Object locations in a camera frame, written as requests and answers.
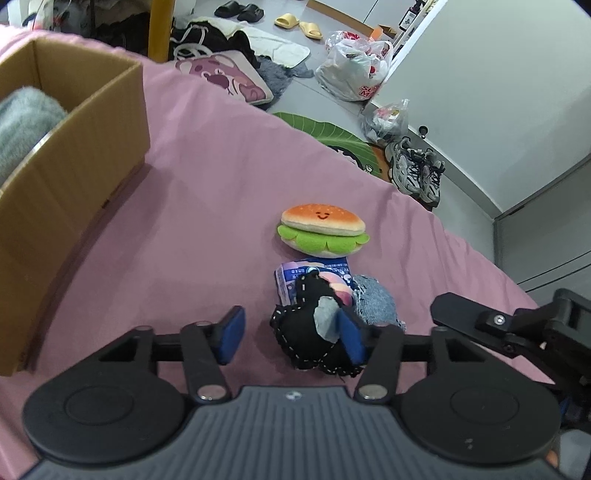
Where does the black stitched plush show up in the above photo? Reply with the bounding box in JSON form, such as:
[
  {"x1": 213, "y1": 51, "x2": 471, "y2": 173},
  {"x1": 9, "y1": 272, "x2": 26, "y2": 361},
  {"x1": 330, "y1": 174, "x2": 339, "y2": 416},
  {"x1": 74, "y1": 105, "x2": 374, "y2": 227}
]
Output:
[{"x1": 270, "y1": 271, "x2": 363, "y2": 378}]

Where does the blue planet print packet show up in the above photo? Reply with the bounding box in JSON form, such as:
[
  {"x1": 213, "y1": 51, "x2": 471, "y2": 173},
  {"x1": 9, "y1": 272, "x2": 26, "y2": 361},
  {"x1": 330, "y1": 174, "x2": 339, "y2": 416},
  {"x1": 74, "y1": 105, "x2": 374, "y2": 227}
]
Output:
[{"x1": 274, "y1": 257, "x2": 353, "y2": 306}]

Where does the pink bed sheet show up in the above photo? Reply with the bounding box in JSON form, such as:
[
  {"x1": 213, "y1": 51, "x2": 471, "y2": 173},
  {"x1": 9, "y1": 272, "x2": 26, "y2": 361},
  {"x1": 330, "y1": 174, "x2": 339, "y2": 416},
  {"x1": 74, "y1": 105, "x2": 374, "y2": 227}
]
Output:
[{"x1": 0, "y1": 25, "x2": 555, "y2": 471}]

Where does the burger plush toy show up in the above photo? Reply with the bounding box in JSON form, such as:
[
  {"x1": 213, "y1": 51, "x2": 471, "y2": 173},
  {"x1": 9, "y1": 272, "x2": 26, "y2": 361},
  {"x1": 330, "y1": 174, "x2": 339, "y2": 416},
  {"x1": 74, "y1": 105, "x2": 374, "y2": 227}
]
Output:
[{"x1": 276, "y1": 203, "x2": 370, "y2": 258}]

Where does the right grey sneaker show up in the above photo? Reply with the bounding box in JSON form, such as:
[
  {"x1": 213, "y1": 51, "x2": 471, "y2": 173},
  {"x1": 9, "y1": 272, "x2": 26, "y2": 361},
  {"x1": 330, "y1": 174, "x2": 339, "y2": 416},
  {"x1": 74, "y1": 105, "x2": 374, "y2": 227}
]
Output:
[{"x1": 420, "y1": 149, "x2": 446, "y2": 209}]

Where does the grey sneaker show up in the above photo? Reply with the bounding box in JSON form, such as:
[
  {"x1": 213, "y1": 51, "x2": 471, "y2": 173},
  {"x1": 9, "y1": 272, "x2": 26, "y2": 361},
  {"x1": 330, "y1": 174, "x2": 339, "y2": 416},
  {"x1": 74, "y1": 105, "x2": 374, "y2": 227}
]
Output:
[
  {"x1": 420, "y1": 149, "x2": 446, "y2": 209},
  {"x1": 385, "y1": 136, "x2": 423, "y2": 197}
]

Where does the left grey sneaker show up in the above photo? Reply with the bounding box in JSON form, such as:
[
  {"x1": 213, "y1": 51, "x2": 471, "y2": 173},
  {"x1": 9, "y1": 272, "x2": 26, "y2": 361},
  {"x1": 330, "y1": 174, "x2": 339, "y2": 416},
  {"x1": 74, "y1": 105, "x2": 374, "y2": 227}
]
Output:
[{"x1": 385, "y1": 136, "x2": 423, "y2": 197}]

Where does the green leaf cartoon rug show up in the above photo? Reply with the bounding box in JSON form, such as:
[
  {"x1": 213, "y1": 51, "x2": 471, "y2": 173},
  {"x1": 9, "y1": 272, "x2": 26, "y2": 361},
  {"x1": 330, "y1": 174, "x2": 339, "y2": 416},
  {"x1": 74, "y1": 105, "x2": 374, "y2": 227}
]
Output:
[{"x1": 274, "y1": 112, "x2": 389, "y2": 182}]

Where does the brown cardboard box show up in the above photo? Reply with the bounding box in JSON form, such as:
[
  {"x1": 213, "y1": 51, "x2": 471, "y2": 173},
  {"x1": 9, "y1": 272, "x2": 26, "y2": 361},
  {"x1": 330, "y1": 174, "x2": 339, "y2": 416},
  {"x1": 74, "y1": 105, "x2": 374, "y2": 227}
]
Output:
[{"x1": 1, "y1": 37, "x2": 150, "y2": 376}]

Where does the small clear plastic bag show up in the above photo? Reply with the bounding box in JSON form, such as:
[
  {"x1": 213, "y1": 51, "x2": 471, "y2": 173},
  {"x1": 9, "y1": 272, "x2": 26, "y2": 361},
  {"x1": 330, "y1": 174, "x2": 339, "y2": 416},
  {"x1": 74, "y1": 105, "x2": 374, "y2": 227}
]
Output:
[{"x1": 361, "y1": 99, "x2": 409, "y2": 147}]

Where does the pink bear cushion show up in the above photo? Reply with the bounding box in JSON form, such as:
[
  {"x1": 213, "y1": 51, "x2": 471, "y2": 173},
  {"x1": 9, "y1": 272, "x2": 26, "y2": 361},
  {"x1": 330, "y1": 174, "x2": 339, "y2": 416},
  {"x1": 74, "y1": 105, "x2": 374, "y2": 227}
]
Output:
[{"x1": 172, "y1": 51, "x2": 274, "y2": 106}]

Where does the grey fluffy floor cloth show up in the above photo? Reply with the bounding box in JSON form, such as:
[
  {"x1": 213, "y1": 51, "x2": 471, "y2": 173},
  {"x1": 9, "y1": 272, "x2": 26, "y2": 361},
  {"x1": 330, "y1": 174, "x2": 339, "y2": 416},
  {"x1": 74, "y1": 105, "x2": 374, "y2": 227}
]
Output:
[{"x1": 256, "y1": 56, "x2": 314, "y2": 110}]

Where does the large white plastic bag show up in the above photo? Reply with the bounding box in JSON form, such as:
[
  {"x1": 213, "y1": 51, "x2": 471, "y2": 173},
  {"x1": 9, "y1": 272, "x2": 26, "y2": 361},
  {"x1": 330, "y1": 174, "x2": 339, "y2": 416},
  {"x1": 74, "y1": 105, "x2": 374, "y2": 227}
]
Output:
[{"x1": 315, "y1": 31, "x2": 394, "y2": 102}]

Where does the grey fluffy plush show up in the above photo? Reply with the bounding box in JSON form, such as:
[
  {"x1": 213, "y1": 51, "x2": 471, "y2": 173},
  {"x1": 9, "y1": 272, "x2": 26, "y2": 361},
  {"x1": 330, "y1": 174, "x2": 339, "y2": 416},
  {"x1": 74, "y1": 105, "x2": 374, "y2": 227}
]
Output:
[{"x1": 0, "y1": 86, "x2": 67, "y2": 183}]

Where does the white towel on floor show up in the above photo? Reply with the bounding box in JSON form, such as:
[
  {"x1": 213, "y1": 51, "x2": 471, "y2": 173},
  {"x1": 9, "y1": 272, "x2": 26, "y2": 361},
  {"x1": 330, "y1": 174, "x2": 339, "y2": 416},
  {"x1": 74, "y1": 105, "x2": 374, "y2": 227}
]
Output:
[{"x1": 194, "y1": 16, "x2": 311, "y2": 69}]

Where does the black white tote bag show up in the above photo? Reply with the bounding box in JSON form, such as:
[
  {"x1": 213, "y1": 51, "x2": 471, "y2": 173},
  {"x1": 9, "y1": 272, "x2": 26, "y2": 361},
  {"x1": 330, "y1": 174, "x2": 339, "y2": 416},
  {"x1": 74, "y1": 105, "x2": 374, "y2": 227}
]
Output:
[{"x1": 167, "y1": 22, "x2": 259, "y2": 68}]

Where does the yellow slipper near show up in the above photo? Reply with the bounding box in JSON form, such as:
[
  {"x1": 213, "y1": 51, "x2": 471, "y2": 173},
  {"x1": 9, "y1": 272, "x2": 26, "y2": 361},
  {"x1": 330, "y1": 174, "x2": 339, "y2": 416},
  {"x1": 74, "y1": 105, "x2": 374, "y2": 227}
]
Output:
[{"x1": 298, "y1": 21, "x2": 322, "y2": 41}]

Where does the yellow slipper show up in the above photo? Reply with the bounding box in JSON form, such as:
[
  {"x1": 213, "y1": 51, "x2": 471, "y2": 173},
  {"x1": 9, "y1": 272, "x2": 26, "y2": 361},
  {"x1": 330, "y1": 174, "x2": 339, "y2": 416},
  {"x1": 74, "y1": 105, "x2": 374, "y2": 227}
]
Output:
[
  {"x1": 274, "y1": 13, "x2": 300, "y2": 30},
  {"x1": 298, "y1": 21, "x2": 322, "y2": 41}
]

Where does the yellow slipper far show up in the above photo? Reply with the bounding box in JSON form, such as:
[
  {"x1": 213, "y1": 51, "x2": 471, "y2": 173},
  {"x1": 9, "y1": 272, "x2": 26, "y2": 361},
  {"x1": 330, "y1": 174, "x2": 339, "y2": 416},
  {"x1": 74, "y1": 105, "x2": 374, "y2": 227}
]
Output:
[{"x1": 274, "y1": 13, "x2": 300, "y2": 30}]

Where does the black sandal near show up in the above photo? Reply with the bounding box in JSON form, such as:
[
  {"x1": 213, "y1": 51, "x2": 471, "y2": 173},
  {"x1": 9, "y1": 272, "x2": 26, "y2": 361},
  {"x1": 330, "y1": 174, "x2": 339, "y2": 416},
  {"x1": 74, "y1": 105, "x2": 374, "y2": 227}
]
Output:
[{"x1": 236, "y1": 4, "x2": 264, "y2": 24}]

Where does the black sandal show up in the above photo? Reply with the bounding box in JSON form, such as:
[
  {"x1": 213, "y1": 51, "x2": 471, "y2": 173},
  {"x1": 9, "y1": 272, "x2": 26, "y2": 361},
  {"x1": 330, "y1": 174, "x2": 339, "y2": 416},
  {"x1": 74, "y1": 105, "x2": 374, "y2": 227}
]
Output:
[
  {"x1": 214, "y1": 0, "x2": 245, "y2": 19},
  {"x1": 236, "y1": 4, "x2": 264, "y2": 24}
]

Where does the black sandal far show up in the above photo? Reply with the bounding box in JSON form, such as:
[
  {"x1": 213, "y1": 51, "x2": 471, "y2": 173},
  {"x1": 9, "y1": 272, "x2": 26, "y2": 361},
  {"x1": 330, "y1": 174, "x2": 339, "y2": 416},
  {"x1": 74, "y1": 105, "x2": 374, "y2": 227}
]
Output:
[{"x1": 214, "y1": 0, "x2": 245, "y2": 19}]

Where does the yellow frame table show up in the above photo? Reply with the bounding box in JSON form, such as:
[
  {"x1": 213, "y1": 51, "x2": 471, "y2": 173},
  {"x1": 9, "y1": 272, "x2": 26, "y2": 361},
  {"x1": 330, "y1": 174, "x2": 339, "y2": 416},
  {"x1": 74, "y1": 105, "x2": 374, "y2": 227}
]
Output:
[{"x1": 147, "y1": 0, "x2": 175, "y2": 63}]

